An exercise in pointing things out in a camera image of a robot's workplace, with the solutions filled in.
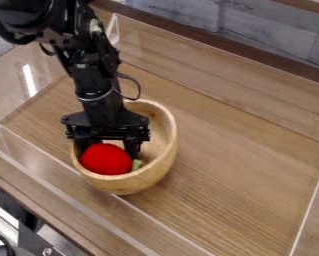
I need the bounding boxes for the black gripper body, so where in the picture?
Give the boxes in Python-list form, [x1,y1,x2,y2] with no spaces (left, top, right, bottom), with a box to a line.
[62,91,150,141]

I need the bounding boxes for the wooden bowl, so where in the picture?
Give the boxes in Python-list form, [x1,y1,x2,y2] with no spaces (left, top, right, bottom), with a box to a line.
[70,99,178,195]

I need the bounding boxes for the red plush fruit green stem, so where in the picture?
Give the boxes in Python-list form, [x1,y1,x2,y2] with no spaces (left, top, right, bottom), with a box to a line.
[81,143,143,175]

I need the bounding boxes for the black metal table bracket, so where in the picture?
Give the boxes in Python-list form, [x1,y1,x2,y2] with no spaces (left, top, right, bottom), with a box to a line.
[0,222,60,256]

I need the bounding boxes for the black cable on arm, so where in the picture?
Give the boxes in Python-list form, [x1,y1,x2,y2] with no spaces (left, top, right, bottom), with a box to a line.
[113,72,143,102]

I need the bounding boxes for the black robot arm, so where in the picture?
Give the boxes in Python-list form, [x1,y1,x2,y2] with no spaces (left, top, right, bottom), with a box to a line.
[0,0,150,158]

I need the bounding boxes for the clear acrylic tray wall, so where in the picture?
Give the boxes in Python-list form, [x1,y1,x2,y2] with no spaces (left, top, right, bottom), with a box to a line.
[0,124,213,256]

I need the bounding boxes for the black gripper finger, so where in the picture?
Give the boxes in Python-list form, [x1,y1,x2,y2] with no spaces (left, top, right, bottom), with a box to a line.
[123,139,142,159]
[74,140,90,160]

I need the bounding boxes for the clear acrylic corner bracket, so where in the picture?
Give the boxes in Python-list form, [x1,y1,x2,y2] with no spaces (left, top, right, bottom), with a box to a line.
[106,14,121,45]

